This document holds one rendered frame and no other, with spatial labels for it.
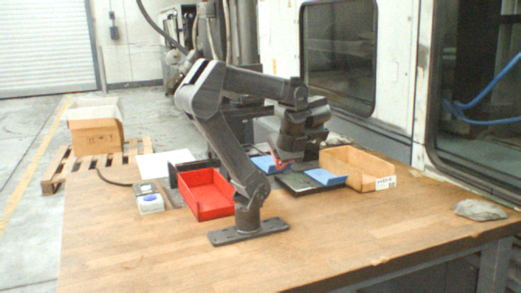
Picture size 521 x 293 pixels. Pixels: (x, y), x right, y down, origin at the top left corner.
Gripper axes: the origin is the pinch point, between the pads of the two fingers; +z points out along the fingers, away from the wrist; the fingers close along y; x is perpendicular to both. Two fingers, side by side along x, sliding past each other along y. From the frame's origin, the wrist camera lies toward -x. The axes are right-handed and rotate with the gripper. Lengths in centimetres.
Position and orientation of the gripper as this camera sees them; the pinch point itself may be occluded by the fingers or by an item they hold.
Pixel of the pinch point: (279, 167)
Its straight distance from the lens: 120.3
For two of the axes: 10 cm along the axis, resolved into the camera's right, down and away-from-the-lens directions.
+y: -3.4, -7.1, 6.2
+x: -9.2, 1.3, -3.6
